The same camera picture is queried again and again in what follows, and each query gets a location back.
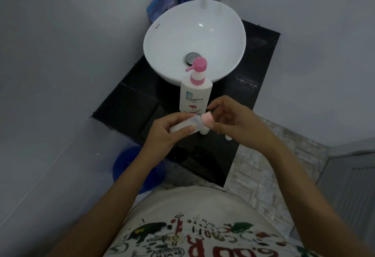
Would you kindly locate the person's left hand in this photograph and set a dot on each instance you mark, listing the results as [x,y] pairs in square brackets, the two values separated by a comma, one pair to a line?
[158,139]

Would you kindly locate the person's right hand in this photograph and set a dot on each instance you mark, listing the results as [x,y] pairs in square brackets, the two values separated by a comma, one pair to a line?
[243,125]

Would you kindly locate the small translucent bottle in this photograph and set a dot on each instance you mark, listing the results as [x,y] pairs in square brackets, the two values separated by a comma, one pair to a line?
[183,125]
[204,131]

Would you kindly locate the pink cap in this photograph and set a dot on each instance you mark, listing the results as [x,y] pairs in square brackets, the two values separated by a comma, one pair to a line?
[207,120]

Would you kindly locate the white hand sanitizer pump bottle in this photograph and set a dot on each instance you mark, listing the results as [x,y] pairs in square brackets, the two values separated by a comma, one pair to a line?
[194,95]

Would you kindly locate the person's right forearm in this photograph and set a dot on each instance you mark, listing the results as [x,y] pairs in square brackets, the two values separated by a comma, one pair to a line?
[307,195]

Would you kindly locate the person's left forearm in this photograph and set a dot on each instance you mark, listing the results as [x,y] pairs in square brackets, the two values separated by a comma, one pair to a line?
[102,210]

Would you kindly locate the blue plastic bucket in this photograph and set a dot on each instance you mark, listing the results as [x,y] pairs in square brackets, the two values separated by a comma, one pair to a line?
[120,163]

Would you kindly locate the white printed shirt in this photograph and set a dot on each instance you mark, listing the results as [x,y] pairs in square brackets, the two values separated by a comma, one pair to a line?
[199,207]

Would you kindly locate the metal sink drain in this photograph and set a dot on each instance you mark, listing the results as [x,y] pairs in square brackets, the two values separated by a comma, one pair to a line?
[191,57]

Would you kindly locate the white round sink basin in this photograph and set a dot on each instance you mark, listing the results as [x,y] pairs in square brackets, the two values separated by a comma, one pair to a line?
[181,37]

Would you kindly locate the grey door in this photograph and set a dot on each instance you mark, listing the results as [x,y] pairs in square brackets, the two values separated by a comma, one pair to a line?
[351,183]

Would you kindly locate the blue pouch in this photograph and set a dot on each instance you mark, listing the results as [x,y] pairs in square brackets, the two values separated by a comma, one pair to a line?
[159,4]

